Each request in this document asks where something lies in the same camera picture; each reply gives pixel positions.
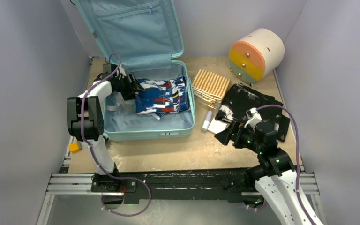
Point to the orange white striped cloth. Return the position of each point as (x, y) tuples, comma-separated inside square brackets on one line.
[(209, 86)]

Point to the round pastel drawer cabinet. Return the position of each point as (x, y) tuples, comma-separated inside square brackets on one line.
[(256, 55)]

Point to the blue red white patterned garment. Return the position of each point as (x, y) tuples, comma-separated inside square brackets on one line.
[(161, 97)]

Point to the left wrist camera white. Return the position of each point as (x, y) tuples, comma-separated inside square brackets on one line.
[(109, 68)]

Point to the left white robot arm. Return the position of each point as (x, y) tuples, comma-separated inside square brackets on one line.
[(85, 122)]

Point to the black white patterned garment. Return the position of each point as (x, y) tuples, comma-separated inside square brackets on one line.
[(241, 98)]

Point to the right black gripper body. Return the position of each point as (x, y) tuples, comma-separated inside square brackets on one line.
[(245, 138)]

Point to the small gold capped bottle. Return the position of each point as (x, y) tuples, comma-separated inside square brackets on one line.
[(207, 105)]

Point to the light blue open suitcase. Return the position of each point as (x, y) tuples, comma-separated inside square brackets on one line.
[(145, 36)]

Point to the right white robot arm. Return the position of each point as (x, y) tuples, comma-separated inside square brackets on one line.
[(275, 177)]

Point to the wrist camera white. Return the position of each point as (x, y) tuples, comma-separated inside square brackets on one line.
[(109, 68), (253, 118)]

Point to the yellow grey small block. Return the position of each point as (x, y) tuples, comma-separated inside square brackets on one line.
[(75, 147)]

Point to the white square packet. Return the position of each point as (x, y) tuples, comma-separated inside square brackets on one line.
[(217, 126)]

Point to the lavender white tube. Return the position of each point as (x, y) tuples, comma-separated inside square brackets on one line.
[(207, 120)]

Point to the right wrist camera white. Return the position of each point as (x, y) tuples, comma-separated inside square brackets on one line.
[(253, 118)]

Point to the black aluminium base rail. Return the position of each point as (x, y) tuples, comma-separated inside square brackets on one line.
[(217, 184)]

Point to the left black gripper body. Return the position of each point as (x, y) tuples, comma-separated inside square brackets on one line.
[(125, 87)]

